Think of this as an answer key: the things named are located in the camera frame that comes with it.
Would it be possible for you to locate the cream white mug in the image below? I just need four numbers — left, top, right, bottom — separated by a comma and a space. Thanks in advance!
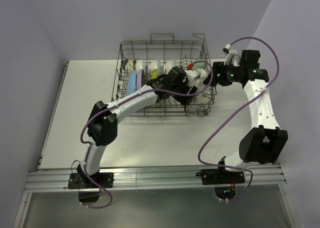
197, 68, 208, 89

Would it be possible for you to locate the aluminium frame rail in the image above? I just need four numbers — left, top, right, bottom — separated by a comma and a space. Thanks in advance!
13, 165, 301, 228

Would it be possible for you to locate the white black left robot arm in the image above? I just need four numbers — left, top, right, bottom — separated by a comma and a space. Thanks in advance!
68, 66, 201, 189

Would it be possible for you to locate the green cup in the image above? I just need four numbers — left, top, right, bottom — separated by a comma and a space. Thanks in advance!
193, 59, 206, 70

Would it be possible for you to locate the floral mug orange inside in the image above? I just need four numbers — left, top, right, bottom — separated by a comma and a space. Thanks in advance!
187, 88, 213, 112

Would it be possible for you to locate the green polka-dot plate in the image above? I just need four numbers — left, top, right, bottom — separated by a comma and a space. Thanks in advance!
151, 69, 159, 108

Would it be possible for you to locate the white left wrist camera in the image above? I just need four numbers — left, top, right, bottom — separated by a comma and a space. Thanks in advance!
186, 67, 200, 89

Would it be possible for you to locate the lilac plastic plate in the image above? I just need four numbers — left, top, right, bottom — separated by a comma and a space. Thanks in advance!
135, 69, 145, 90

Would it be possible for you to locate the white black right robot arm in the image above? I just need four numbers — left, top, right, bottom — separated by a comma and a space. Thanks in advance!
196, 46, 288, 185

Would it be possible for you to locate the white bowl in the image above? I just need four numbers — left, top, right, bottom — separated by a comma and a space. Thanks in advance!
148, 59, 161, 77
163, 59, 176, 71
135, 59, 146, 72

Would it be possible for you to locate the blue plastic plate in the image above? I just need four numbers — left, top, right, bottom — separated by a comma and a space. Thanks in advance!
126, 70, 137, 95

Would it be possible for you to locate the floral painted bowl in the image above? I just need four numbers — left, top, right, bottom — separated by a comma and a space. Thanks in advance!
125, 58, 136, 74

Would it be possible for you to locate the grey wire dish rack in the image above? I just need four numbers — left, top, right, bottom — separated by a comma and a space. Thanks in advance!
111, 33, 217, 117

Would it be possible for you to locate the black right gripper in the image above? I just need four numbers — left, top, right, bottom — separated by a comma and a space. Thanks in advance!
202, 62, 243, 87

